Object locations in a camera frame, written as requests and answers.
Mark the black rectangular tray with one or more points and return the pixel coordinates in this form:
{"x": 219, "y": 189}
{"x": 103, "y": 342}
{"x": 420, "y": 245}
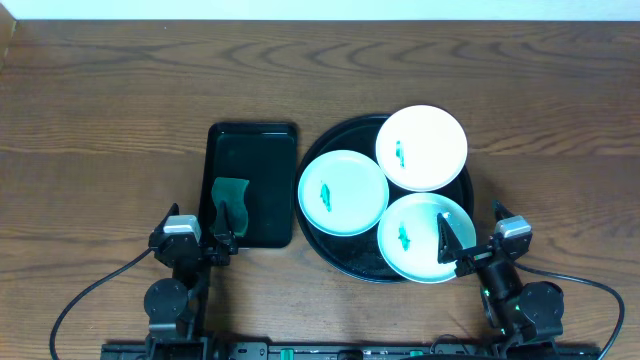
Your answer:
{"x": 264, "y": 154}

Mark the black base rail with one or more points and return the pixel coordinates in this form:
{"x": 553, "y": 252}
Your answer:
{"x": 264, "y": 351}

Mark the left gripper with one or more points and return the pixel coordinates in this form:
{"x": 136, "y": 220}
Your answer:
{"x": 195, "y": 250}

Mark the white plate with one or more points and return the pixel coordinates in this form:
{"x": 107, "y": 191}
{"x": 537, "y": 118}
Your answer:
{"x": 421, "y": 148}

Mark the light green plate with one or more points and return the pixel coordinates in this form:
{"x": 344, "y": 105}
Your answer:
{"x": 343, "y": 193}
{"x": 408, "y": 236}

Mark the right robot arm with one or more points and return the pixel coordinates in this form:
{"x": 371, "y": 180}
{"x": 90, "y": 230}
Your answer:
{"x": 526, "y": 313}

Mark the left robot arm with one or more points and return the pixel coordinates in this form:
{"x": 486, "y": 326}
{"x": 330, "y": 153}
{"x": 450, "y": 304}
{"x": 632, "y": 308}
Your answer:
{"x": 176, "y": 306}

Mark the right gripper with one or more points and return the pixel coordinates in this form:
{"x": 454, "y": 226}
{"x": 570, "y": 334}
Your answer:
{"x": 476, "y": 258}

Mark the green sponge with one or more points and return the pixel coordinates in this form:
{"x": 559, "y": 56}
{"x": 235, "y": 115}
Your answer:
{"x": 233, "y": 192}

